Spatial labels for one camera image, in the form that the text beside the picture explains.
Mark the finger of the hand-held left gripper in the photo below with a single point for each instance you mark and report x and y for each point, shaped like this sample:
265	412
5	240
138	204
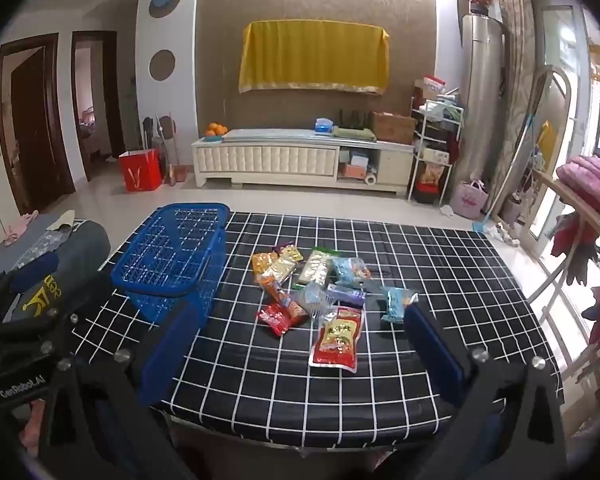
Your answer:
55	332

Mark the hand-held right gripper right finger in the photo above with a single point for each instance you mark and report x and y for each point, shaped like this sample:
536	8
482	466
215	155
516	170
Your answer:
432	355

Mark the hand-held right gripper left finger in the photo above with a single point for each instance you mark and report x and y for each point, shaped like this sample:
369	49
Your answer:
167	355

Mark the plain light blue snack packet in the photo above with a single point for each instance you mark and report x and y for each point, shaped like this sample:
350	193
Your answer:
395	305

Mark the blue plastic basket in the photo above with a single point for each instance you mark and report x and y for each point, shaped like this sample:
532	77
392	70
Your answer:
155	285

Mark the red yellow snack packet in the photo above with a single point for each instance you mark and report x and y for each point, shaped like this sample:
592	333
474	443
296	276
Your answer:
337	340

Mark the lavender snack packet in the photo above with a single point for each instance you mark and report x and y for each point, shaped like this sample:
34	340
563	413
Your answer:
345	296

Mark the small red snack packet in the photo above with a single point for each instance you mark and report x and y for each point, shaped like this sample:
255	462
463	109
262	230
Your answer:
275	319

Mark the light blue cartoon snack packet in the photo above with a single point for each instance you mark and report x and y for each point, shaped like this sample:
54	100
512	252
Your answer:
350	270

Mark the orange red snack packet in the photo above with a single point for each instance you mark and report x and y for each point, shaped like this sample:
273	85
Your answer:
287	300

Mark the gold yellow snack packet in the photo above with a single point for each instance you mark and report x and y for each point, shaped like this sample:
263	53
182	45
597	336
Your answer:
284	266

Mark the green white snack packet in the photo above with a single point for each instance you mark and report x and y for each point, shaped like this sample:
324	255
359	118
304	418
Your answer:
316	266

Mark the purple cracker snack packet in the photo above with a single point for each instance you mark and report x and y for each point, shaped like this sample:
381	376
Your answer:
282	247

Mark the grey cloth yellow print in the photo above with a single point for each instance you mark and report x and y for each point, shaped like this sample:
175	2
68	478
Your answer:
80	255

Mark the blue floral cloth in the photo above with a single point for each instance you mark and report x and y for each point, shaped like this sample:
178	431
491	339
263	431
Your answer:
35	250

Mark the black checked tablecloth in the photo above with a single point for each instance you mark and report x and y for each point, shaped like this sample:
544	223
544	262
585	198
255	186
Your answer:
260	390

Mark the pink cloth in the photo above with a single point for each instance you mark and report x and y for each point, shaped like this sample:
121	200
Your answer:
20	227

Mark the pink bag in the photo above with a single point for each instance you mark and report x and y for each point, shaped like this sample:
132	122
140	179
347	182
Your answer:
470	202

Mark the hanging dark red clothes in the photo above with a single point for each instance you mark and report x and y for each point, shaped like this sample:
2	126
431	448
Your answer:
577	250

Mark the orange printed bag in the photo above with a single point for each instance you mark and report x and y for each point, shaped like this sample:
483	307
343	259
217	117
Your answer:
431	174

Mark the red paper bag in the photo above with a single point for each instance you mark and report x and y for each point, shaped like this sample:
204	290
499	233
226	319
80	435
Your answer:
140	172

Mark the white metal shelf rack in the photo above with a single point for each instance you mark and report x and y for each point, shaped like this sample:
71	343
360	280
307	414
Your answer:
411	170

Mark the paper towel roll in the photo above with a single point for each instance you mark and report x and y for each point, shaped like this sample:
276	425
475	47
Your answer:
370	178

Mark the orange box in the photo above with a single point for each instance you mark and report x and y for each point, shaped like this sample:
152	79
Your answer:
354	170

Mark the dark wooden door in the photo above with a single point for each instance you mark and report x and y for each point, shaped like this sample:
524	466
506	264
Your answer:
35	125

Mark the wooden clothes rack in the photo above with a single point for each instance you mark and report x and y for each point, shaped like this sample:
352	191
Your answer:
570	196

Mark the white TV cabinet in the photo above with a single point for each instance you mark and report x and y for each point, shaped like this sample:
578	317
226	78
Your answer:
265	160

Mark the blue fruit plate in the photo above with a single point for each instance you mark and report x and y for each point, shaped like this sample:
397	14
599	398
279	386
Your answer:
212	136

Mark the cardboard box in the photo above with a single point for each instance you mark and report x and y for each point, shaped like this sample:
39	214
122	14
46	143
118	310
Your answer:
392	127

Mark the pile of oranges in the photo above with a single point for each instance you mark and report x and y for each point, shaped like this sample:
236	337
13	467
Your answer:
216	128

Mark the green folded cloth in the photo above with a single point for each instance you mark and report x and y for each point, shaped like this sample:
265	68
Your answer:
355	135

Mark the pink quilted clothes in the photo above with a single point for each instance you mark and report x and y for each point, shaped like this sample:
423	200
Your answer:
590	180

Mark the standing air conditioner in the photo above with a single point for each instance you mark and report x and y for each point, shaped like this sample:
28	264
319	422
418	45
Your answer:
480	110

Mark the blue tissue pack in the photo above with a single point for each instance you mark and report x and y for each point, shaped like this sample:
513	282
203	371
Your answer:
325	126

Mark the standing mirror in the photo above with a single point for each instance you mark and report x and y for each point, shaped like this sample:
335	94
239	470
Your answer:
550	125

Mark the red white box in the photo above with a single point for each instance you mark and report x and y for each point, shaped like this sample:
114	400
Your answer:
433	87

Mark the patterned curtain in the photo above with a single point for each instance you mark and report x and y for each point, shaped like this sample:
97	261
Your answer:
517	85

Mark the glass balcony door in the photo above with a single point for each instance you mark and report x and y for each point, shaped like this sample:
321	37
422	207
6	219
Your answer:
555	40

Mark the dark wooden door frame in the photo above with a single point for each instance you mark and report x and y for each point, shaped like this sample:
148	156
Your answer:
111	100

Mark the round brown wall decoration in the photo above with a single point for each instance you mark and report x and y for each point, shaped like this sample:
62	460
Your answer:
161	65

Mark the round blue wall decoration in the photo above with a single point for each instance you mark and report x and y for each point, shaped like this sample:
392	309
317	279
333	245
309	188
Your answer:
165	2

